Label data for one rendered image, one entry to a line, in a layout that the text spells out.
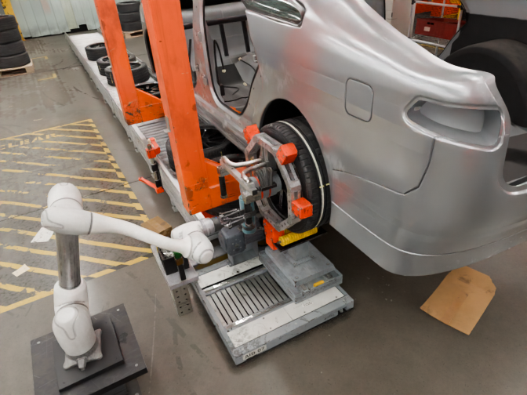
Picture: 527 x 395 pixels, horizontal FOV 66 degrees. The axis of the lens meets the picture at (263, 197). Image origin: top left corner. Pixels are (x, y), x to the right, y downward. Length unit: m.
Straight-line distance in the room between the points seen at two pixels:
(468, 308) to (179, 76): 2.24
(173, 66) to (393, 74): 1.25
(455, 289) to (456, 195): 1.48
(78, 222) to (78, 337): 0.61
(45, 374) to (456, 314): 2.33
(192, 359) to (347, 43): 1.88
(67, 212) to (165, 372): 1.15
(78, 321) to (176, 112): 1.21
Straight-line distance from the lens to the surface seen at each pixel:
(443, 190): 1.59
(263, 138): 2.28
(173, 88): 2.39
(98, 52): 8.88
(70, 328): 2.17
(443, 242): 1.75
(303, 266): 2.69
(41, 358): 2.50
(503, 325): 2.91
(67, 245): 2.11
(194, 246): 1.86
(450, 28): 6.07
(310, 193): 2.09
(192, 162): 2.57
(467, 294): 3.01
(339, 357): 2.52
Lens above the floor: 2.02
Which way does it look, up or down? 32 degrees down
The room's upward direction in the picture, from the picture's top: 4 degrees counter-clockwise
